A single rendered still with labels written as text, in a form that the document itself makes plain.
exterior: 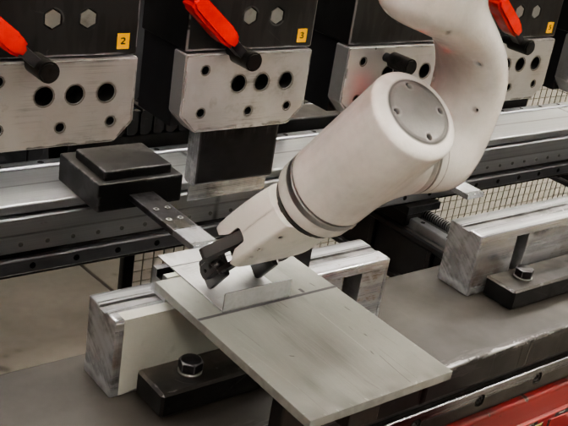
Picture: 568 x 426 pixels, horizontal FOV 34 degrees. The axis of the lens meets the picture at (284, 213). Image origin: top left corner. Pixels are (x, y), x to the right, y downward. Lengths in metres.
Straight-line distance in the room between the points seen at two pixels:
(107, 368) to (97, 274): 2.08
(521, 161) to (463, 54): 1.02
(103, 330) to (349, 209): 0.33
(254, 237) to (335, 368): 0.15
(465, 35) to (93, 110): 0.32
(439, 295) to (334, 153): 0.60
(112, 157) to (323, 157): 0.46
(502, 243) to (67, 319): 1.73
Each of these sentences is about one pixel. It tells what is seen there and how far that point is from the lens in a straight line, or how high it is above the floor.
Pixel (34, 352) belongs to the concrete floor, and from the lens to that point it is 2.70.
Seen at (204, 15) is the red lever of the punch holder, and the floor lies 1.30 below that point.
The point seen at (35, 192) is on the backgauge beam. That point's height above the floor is 0.98.
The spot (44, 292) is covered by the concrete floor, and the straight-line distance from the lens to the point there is 2.98.
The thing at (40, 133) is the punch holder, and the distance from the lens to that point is 0.83.
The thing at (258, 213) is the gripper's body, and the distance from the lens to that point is 0.87.
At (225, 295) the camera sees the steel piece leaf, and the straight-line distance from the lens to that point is 0.95.
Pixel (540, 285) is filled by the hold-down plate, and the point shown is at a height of 0.90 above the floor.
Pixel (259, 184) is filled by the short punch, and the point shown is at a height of 1.09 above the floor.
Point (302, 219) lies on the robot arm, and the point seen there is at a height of 1.14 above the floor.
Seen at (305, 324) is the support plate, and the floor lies 1.00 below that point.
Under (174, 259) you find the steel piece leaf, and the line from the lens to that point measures 1.04.
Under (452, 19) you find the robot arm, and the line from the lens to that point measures 0.74.
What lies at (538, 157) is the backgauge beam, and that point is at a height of 0.93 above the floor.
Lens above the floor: 1.48
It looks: 24 degrees down
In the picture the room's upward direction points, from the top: 9 degrees clockwise
